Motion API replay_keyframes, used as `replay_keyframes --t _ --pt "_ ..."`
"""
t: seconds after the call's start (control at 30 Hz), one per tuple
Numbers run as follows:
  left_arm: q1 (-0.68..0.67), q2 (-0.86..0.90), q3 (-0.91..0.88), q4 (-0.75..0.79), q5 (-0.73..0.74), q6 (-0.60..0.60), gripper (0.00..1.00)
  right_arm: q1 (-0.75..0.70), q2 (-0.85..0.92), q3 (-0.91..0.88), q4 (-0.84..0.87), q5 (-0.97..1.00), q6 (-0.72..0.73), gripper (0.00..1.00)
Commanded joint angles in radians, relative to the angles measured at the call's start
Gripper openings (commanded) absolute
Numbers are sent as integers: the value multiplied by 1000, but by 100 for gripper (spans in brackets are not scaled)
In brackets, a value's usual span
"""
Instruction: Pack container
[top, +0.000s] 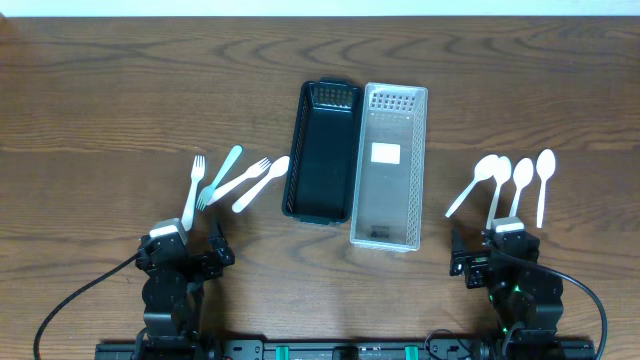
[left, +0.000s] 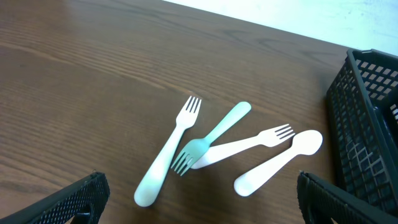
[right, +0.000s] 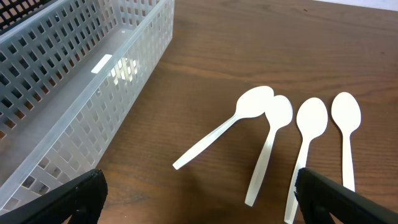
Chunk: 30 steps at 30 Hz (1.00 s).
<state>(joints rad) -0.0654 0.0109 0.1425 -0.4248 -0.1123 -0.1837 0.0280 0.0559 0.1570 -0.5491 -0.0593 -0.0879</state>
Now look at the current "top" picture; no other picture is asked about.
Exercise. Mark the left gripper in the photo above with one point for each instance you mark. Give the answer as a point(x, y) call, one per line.
point(222, 252)

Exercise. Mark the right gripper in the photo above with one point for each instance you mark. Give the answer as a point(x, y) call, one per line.
point(477, 263)

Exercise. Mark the white plastic fork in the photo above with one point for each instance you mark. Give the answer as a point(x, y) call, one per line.
point(252, 172)
point(197, 174)

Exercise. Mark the mint green plastic fork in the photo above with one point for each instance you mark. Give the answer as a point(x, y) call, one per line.
point(207, 192)

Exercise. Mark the white thick-handled spoon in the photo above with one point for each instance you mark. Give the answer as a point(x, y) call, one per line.
point(277, 169)

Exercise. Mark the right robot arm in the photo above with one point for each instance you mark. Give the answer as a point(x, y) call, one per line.
point(527, 301)

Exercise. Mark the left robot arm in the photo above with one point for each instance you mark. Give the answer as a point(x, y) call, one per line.
point(173, 294)

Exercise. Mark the clear plastic basket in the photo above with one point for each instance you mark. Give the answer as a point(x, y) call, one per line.
point(388, 199)

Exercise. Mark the black plastic basket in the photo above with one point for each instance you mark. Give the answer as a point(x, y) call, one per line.
point(321, 176)

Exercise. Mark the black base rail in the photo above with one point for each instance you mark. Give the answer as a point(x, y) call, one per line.
point(435, 348)

